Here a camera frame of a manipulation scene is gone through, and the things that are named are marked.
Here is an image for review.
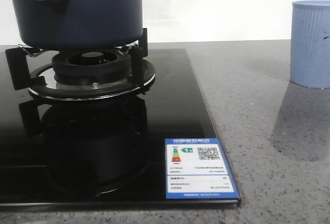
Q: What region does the dark blue cooking pot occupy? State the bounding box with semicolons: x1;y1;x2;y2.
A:
12;0;143;51

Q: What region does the light blue ribbed cup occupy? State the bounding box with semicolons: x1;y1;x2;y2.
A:
290;0;329;88

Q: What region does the right burner with pot support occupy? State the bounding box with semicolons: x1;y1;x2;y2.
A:
5;28;155;102

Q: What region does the black glass gas stove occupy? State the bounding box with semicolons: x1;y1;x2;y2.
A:
0;44;243;206

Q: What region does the blue white energy label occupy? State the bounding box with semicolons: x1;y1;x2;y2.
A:
165;138;240;201

